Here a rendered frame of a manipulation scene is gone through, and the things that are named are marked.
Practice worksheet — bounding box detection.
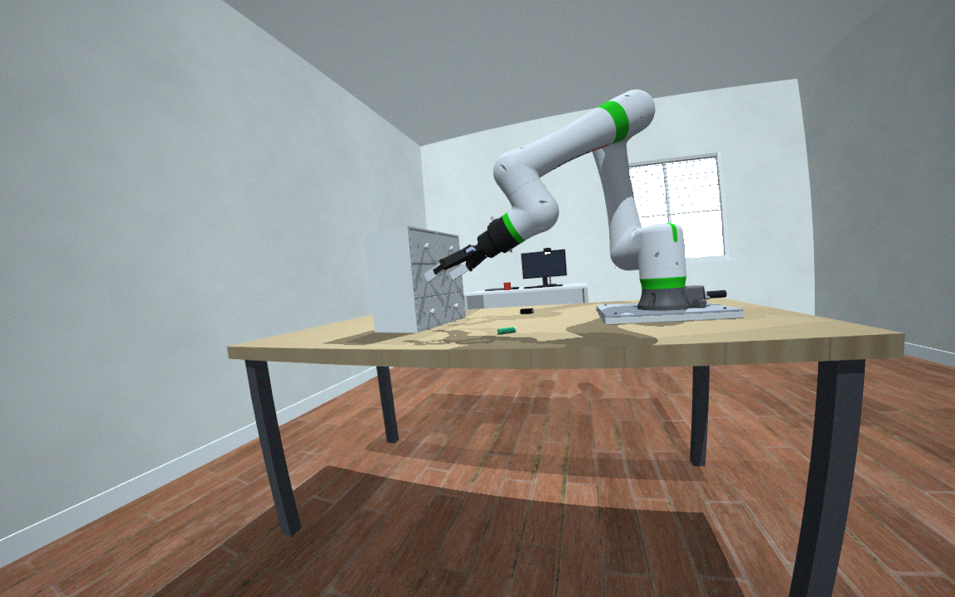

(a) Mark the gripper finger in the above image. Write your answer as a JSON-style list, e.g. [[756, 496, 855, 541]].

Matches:
[[424, 245, 481, 282], [449, 255, 487, 280]]

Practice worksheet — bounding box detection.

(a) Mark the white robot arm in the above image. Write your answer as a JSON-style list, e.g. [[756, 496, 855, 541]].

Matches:
[[487, 90, 727, 311]]

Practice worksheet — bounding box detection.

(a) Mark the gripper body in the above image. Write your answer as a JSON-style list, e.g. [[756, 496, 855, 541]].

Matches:
[[468, 231, 501, 258]]

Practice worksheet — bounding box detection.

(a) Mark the grey drawer front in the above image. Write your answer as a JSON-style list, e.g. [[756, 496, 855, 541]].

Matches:
[[441, 265, 463, 292], [412, 265, 441, 296], [415, 295, 444, 330], [443, 292, 465, 322], [409, 230, 439, 262], [438, 235, 459, 259]]

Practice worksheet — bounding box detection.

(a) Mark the white chest of drawers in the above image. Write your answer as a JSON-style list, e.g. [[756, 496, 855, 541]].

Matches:
[[365, 226, 466, 332]]

